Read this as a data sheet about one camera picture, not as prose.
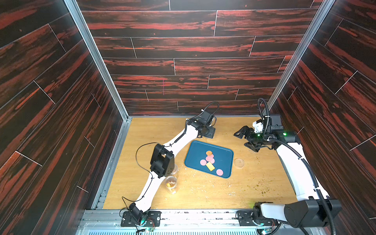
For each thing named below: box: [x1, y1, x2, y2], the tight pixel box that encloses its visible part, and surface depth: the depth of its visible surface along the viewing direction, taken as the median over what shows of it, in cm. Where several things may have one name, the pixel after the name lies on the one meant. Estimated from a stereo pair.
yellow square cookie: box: [206, 161, 216, 172], surface depth 93 cm
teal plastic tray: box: [184, 140, 234, 179], surface depth 98 cm
